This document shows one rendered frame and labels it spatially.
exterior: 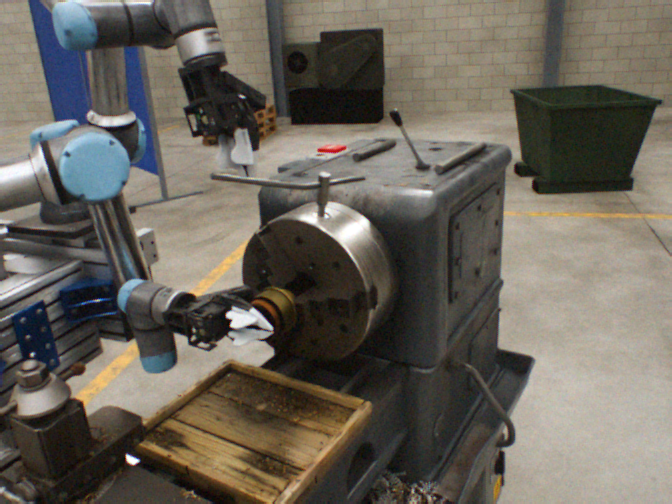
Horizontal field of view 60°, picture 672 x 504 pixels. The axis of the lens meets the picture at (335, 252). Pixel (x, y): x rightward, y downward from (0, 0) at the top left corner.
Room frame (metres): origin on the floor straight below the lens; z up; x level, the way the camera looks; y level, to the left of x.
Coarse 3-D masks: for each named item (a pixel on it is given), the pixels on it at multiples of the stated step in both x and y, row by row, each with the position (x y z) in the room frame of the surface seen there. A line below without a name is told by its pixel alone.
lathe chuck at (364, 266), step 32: (288, 224) 1.08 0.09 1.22; (320, 224) 1.06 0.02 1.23; (352, 224) 1.09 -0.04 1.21; (288, 256) 1.09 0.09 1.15; (320, 256) 1.05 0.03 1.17; (352, 256) 1.01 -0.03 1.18; (256, 288) 1.14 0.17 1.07; (288, 288) 1.11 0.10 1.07; (352, 288) 1.01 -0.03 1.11; (384, 288) 1.04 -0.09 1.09; (320, 320) 1.06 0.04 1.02; (352, 320) 1.01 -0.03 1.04; (320, 352) 1.06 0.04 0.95; (352, 352) 1.02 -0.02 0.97
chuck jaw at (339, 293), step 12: (312, 288) 1.04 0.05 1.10; (324, 288) 1.04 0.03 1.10; (372, 288) 1.02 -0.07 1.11; (300, 300) 0.99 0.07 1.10; (312, 300) 0.99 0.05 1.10; (324, 300) 0.98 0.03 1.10; (336, 300) 0.98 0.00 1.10; (348, 300) 0.97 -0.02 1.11; (360, 300) 1.00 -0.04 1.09; (372, 300) 1.01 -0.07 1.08; (300, 312) 0.98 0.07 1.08; (312, 312) 0.99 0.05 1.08; (324, 312) 0.98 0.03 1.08; (336, 312) 0.98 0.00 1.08; (348, 312) 0.97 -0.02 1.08
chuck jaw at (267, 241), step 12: (264, 240) 1.08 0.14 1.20; (276, 240) 1.10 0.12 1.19; (252, 252) 1.09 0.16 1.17; (264, 252) 1.07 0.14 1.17; (276, 252) 1.08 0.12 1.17; (264, 264) 1.05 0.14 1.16; (276, 264) 1.06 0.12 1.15; (288, 264) 1.08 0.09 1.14; (264, 276) 1.05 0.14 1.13; (276, 276) 1.04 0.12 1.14; (288, 276) 1.06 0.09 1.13; (264, 288) 1.02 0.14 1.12
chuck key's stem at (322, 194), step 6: (324, 174) 1.08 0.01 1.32; (324, 180) 1.08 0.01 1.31; (324, 186) 1.08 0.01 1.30; (318, 192) 1.08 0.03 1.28; (324, 192) 1.08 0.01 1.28; (318, 198) 1.09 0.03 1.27; (324, 198) 1.08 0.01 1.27; (318, 204) 1.09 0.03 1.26; (324, 204) 1.08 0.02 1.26; (318, 210) 1.09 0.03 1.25; (324, 210) 1.09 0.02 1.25; (324, 216) 1.09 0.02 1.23
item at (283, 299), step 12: (276, 288) 1.00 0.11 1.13; (252, 300) 0.99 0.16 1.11; (264, 300) 0.98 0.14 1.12; (276, 300) 0.97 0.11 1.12; (288, 300) 0.98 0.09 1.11; (264, 312) 0.94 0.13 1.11; (276, 312) 0.95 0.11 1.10; (288, 312) 0.97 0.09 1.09; (252, 324) 0.98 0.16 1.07; (276, 324) 0.94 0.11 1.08; (288, 324) 0.97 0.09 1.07; (276, 336) 0.97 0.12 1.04
